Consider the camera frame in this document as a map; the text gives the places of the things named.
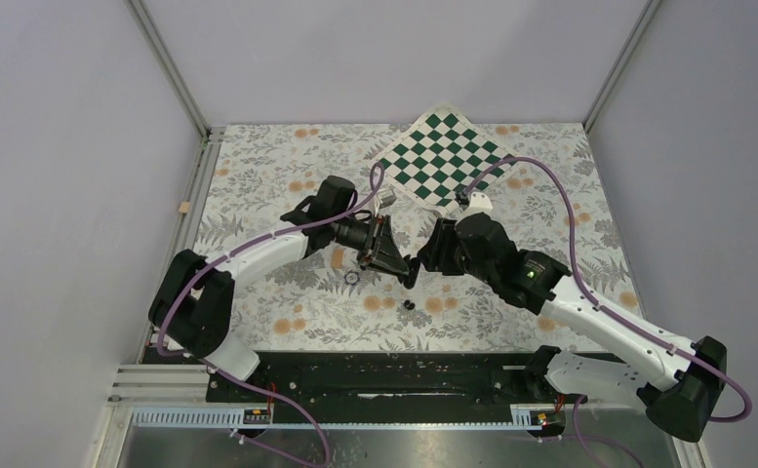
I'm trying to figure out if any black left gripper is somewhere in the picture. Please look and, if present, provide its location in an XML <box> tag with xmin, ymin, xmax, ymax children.
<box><xmin>331</xmin><ymin>213</ymin><xmax>409</xmax><ymax>277</ymax></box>

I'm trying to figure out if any black earbud charging case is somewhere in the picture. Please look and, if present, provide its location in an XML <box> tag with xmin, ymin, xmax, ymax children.
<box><xmin>402</xmin><ymin>255</ymin><xmax>420</xmax><ymax>290</ymax></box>

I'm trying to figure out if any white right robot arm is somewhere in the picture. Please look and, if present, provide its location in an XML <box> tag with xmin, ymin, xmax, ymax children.
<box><xmin>418</xmin><ymin>214</ymin><xmax>728</xmax><ymax>443</ymax></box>

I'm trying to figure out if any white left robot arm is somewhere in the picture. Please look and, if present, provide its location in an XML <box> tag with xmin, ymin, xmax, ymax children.
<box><xmin>147</xmin><ymin>175</ymin><xmax>419</xmax><ymax>401</ymax></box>

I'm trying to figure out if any blue poker chip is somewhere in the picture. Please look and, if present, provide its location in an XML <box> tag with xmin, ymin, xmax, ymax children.
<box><xmin>344</xmin><ymin>271</ymin><xmax>360</xmax><ymax>286</ymax></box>

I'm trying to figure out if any small wooden block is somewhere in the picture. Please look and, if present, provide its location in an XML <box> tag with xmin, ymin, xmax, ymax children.
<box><xmin>331</xmin><ymin>249</ymin><xmax>344</xmax><ymax>270</ymax></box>

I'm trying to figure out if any green white chessboard mat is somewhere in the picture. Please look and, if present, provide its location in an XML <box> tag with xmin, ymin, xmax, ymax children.
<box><xmin>375</xmin><ymin>104</ymin><xmax>514</xmax><ymax>216</ymax></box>

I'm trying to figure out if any floral table mat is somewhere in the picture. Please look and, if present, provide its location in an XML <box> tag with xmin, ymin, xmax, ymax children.
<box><xmin>194</xmin><ymin>123</ymin><xmax>640</xmax><ymax>352</ymax></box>

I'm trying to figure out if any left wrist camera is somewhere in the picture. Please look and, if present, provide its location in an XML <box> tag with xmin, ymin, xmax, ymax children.
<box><xmin>377</xmin><ymin>189</ymin><xmax>397</xmax><ymax>210</ymax></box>

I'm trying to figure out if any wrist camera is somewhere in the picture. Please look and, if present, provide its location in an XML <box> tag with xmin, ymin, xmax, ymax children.
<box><xmin>377</xmin><ymin>189</ymin><xmax>397</xmax><ymax>210</ymax></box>
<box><xmin>463</xmin><ymin>191</ymin><xmax>493</xmax><ymax>215</ymax></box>

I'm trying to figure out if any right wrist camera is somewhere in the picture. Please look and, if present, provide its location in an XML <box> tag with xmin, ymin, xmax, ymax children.
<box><xmin>463</xmin><ymin>191</ymin><xmax>493</xmax><ymax>215</ymax></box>

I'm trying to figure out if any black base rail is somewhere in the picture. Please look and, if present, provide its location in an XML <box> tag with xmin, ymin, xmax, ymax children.
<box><xmin>204</xmin><ymin>350</ymin><xmax>590</xmax><ymax>428</ymax></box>

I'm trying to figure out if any white cable duct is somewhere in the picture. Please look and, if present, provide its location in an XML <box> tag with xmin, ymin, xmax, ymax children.
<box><xmin>131</xmin><ymin>405</ymin><xmax>552</xmax><ymax>431</ymax></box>

